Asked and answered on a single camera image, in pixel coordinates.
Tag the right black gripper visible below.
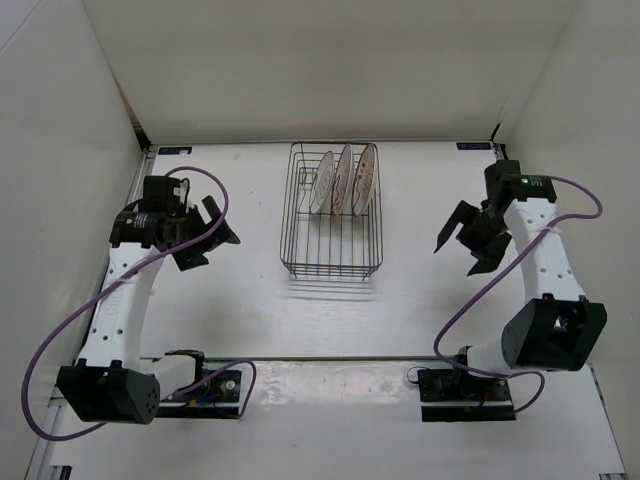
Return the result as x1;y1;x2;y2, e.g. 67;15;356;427
436;201;512;277

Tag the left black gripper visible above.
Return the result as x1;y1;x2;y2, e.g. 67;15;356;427
168;195;239;271

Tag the orange patterned plate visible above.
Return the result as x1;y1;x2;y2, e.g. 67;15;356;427
352;144;377;216

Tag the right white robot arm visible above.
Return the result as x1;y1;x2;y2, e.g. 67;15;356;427
436;170;607;400

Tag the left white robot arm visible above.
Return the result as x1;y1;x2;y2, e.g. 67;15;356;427
56;190;239;424

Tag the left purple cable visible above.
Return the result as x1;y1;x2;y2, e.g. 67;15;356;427
22;167;258;442

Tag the purple cable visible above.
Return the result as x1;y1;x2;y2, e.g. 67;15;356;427
432;176;605;414
22;167;258;442

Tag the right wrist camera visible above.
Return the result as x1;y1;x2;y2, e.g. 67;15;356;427
482;160;521;208

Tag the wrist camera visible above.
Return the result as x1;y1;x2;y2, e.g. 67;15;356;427
138;175;190;216
482;160;521;208

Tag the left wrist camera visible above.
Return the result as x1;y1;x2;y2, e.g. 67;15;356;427
138;175;190;216

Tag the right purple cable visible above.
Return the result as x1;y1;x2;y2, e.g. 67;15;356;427
432;176;605;414

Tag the wire dish rack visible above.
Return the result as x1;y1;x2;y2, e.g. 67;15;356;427
280;142;384;280

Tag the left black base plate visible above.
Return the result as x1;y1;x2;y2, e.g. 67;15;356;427
156;364;245;420

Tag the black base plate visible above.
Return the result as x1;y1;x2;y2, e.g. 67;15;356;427
156;364;245;420
417;368;516;423

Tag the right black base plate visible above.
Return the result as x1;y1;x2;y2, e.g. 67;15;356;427
417;368;516;423

